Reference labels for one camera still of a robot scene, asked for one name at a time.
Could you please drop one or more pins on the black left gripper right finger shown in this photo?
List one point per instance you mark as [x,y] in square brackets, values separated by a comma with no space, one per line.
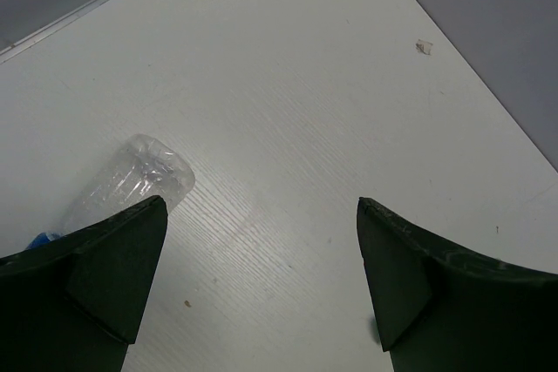
[440,306]

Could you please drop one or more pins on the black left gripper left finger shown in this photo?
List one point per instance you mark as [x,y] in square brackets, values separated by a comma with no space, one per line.
[76,304]

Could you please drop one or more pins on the clear bottle blue label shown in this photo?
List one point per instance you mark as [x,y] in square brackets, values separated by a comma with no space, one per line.
[142,167]

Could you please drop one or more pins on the small tape scrap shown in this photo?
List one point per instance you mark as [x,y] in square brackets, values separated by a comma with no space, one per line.
[424,47]

